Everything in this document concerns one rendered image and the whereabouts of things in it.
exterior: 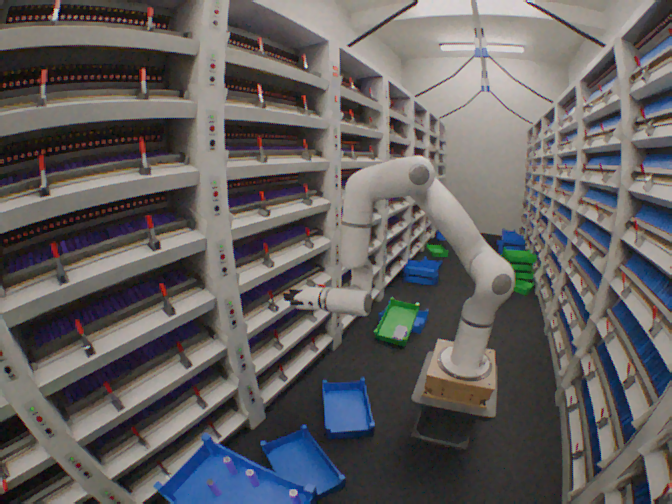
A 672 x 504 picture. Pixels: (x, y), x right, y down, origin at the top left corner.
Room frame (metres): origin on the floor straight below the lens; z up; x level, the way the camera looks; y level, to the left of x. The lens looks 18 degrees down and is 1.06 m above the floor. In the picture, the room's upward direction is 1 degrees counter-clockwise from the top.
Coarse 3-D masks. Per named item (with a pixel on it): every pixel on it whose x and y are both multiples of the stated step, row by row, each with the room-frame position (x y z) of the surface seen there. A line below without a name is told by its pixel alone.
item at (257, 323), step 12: (312, 264) 1.40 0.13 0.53; (324, 264) 1.36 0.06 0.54; (312, 276) 1.30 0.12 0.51; (324, 276) 1.33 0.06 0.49; (300, 288) 1.18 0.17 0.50; (264, 312) 0.96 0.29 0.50; (276, 312) 0.98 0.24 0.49; (252, 324) 0.88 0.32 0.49; (264, 324) 0.91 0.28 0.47; (252, 336) 0.86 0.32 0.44
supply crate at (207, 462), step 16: (208, 448) 0.36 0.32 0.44; (224, 448) 0.36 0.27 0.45; (192, 464) 0.30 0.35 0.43; (208, 464) 0.33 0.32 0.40; (224, 464) 0.34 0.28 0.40; (240, 464) 0.34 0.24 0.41; (256, 464) 0.32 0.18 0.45; (176, 480) 0.24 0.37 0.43; (192, 480) 0.27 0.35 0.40; (224, 480) 0.29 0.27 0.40; (240, 480) 0.30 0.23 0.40; (272, 480) 0.31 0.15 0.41; (288, 480) 0.29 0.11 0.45; (176, 496) 0.21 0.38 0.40; (192, 496) 0.22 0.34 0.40; (208, 496) 0.23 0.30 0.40; (224, 496) 0.24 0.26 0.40; (240, 496) 0.25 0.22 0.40; (256, 496) 0.26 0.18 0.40; (272, 496) 0.26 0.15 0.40; (288, 496) 0.27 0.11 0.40; (304, 496) 0.27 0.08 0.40
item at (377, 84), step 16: (368, 80) 2.00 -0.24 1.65; (384, 80) 1.97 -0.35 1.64; (384, 96) 1.96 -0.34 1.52; (368, 112) 2.01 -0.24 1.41; (384, 112) 1.96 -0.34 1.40; (368, 144) 2.01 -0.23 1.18; (384, 144) 1.95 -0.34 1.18; (384, 160) 1.95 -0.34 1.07; (384, 208) 1.97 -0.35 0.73; (384, 240) 1.99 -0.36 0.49; (384, 272) 2.01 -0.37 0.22
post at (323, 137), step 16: (304, 48) 1.42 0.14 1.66; (320, 48) 1.37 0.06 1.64; (336, 48) 1.40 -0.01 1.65; (304, 64) 1.42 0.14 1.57; (320, 64) 1.37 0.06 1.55; (320, 96) 1.37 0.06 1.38; (304, 128) 1.42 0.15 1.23; (320, 144) 1.37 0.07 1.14; (336, 160) 1.39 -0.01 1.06; (304, 176) 1.42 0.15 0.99; (320, 176) 1.37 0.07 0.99; (336, 192) 1.39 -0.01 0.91; (336, 240) 1.38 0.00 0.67; (320, 256) 1.38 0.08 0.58; (336, 272) 1.38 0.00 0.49; (336, 336) 1.37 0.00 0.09
